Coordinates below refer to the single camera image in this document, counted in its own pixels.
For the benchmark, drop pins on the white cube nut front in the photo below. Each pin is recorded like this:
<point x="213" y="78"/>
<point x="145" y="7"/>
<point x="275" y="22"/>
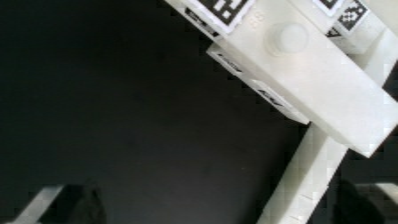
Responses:
<point x="357" y="26"/>

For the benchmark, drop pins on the white chair seat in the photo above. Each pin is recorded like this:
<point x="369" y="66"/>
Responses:
<point x="261" y="88"/>

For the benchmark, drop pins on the white L-shaped fence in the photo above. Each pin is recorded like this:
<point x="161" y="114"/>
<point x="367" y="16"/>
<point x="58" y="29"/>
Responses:
<point x="319" y="152"/>

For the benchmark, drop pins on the white long chair back bar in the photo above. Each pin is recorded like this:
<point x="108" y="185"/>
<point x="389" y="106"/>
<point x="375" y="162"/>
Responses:
<point x="270" y="33"/>

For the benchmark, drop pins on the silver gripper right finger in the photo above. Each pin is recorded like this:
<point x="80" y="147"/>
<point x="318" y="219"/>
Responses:
<point x="366" y="203"/>

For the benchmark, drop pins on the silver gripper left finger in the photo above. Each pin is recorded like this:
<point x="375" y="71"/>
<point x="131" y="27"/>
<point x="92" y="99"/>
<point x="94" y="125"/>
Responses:
<point x="65" y="204"/>

